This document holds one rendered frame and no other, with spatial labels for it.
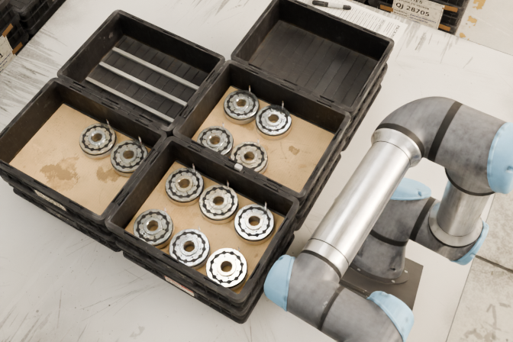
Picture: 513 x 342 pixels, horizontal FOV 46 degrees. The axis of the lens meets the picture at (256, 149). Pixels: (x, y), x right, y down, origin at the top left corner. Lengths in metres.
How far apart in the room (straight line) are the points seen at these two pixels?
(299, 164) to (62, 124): 0.70
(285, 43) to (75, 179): 0.76
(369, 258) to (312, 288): 0.60
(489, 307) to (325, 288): 1.66
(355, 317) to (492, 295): 1.68
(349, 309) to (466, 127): 0.38
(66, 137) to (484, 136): 1.18
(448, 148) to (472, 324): 1.49
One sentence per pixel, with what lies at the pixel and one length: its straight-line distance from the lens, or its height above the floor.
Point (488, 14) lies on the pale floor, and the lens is 3.35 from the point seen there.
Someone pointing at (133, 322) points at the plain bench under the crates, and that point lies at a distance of 1.68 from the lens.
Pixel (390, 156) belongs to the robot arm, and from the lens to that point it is 1.04.
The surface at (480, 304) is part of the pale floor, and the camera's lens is 2.53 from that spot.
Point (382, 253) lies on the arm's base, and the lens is 1.50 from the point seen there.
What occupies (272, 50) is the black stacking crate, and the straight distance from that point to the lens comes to 1.91.
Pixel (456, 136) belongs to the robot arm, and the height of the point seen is 1.43.
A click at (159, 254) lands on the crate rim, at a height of 0.93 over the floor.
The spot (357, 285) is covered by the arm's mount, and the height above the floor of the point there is 0.94.
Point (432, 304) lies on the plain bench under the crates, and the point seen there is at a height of 0.70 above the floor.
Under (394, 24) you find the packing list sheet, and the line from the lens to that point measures 2.21.
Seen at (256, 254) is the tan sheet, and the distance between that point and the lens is 1.57.
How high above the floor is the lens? 2.29
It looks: 59 degrees down
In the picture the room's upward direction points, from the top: 1 degrees counter-clockwise
